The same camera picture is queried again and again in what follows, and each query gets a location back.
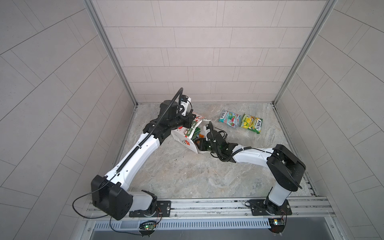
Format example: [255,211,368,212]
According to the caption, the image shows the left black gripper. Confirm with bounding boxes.
[165,111,196,131]

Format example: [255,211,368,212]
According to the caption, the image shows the white floral paper bag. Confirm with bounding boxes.
[171,112,211,154]

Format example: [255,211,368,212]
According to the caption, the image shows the teal Fox's candy bag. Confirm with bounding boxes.
[218,110,242,128]

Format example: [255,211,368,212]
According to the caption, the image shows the yellow green Fox's candy bag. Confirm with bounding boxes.
[240,114,263,134]

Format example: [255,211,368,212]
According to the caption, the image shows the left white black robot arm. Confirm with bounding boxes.
[91,96,196,220]

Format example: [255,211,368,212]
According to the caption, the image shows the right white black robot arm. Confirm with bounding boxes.
[198,131,306,216]

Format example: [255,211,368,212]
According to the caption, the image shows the green candy bag in bag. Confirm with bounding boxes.
[191,127,201,141]

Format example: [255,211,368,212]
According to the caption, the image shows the right circuit board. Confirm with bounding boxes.
[268,218,286,235]

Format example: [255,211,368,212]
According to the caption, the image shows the circuit board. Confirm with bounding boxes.
[268,218,286,235]
[139,221,157,231]

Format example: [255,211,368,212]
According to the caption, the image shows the left circuit board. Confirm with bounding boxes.
[139,221,157,231]

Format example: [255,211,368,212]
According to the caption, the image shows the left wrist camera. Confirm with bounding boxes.
[179,95,191,111]

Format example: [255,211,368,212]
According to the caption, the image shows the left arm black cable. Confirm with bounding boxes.
[71,87,184,220]

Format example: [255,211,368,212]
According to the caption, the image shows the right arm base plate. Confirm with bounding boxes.
[245,199,293,216]

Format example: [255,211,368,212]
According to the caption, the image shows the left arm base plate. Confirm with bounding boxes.
[129,201,172,218]

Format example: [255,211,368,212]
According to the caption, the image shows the aluminium mounting rail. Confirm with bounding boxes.
[82,196,335,221]

